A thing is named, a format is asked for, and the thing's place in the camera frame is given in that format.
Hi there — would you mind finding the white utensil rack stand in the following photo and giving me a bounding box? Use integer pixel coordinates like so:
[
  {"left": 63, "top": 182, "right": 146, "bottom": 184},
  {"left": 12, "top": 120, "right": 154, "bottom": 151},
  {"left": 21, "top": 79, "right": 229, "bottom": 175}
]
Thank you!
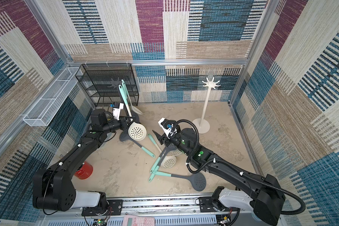
[{"left": 192, "top": 75, "right": 221, "bottom": 134}]

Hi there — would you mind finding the white wire wall basket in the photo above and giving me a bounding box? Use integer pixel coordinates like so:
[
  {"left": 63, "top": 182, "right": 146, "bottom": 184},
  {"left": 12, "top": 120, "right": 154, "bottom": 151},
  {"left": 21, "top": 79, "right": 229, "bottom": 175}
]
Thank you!
[{"left": 23, "top": 67, "right": 79, "bottom": 127}]

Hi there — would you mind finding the white skimmer mint handle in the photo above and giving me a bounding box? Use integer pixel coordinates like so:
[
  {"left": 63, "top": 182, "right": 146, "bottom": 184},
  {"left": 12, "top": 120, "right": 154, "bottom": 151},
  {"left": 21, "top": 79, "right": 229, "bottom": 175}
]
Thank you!
[{"left": 122, "top": 80, "right": 144, "bottom": 115}]

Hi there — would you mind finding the pink calculator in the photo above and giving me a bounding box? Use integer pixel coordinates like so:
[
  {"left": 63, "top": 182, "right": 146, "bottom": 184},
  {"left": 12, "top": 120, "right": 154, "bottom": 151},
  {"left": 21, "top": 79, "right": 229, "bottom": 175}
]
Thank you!
[{"left": 122, "top": 215, "right": 155, "bottom": 226}]

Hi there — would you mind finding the red pencil cup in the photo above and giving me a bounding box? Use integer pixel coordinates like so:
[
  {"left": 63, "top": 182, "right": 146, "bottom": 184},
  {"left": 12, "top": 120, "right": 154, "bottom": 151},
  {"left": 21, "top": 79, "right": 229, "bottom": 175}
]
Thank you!
[{"left": 74, "top": 162, "right": 93, "bottom": 180}]

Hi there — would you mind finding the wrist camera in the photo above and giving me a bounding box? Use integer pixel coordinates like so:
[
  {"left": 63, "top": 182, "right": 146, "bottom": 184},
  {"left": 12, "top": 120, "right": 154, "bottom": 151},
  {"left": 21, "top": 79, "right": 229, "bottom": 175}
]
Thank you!
[
  {"left": 158, "top": 118, "right": 177, "bottom": 138},
  {"left": 111, "top": 102, "right": 124, "bottom": 120}
]

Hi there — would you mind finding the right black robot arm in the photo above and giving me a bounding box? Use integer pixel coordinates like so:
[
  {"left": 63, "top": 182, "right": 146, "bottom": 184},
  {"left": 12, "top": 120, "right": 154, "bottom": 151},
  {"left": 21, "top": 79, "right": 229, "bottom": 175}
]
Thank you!
[{"left": 155, "top": 128, "right": 285, "bottom": 226}]

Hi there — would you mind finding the white skimmer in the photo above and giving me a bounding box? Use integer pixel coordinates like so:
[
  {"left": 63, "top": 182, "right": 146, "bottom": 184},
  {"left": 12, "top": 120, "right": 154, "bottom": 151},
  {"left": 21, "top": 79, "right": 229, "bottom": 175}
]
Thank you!
[
  {"left": 148, "top": 133, "right": 177, "bottom": 169},
  {"left": 169, "top": 149, "right": 183, "bottom": 156},
  {"left": 118, "top": 84, "right": 147, "bottom": 141}
]

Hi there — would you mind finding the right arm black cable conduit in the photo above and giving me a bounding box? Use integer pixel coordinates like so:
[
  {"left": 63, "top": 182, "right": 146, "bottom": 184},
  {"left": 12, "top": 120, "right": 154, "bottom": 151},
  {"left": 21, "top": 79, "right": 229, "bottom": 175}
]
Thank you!
[{"left": 169, "top": 119, "right": 307, "bottom": 215}]

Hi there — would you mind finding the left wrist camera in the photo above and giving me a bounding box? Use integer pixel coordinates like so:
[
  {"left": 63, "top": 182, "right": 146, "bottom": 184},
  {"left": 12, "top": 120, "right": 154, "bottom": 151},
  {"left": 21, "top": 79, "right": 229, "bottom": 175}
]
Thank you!
[{"left": 111, "top": 102, "right": 124, "bottom": 120}]

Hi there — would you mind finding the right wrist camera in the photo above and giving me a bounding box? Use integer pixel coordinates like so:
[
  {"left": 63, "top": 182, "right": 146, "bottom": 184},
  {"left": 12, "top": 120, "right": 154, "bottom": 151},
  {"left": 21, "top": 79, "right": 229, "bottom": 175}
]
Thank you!
[{"left": 158, "top": 118, "right": 177, "bottom": 138}]

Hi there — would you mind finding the grey utensil rack stand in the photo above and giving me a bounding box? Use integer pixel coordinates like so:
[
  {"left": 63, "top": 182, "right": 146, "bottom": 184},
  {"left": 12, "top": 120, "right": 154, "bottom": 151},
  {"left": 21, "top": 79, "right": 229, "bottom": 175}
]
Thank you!
[{"left": 109, "top": 80, "right": 140, "bottom": 123}]

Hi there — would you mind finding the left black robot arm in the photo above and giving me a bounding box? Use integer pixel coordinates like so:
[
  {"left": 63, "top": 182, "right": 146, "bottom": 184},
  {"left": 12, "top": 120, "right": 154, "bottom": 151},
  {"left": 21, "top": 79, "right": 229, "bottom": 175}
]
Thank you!
[{"left": 33, "top": 109, "right": 133, "bottom": 214}]

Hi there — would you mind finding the grey skimmer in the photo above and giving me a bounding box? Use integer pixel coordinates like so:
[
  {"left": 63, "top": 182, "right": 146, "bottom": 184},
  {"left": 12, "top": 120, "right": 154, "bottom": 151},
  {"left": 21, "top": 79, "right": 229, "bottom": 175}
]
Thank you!
[
  {"left": 119, "top": 131, "right": 156, "bottom": 158},
  {"left": 153, "top": 171, "right": 207, "bottom": 192},
  {"left": 148, "top": 149, "right": 177, "bottom": 182}
]

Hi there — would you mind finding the black mesh shelf rack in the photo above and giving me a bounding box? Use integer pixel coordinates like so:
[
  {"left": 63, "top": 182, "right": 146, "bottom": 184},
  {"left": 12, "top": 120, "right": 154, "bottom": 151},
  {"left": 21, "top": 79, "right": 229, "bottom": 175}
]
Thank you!
[{"left": 76, "top": 63, "right": 139, "bottom": 107}]

